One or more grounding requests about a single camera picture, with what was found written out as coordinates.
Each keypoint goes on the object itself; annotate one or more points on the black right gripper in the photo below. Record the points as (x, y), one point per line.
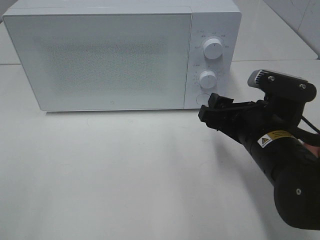
(268, 124)

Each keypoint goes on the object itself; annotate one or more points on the white round door-release button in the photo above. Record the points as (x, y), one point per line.
(202, 99)

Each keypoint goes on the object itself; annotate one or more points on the white microwave door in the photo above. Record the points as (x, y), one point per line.
(103, 62)

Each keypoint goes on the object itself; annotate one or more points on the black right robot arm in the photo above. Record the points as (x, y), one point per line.
(294, 174)

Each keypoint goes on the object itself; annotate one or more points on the white lower microwave knob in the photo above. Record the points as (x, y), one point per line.
(207, 79)

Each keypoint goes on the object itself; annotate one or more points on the white microwave knob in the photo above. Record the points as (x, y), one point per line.
(213, 48)
(207, 79)

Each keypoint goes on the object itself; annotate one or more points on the white upper microwave knob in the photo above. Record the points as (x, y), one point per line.
(213, 48)

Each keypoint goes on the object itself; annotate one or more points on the white microwave oven body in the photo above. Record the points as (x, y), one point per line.
(209, 18)

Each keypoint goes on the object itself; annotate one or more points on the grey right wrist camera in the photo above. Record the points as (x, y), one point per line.
(281, 85)

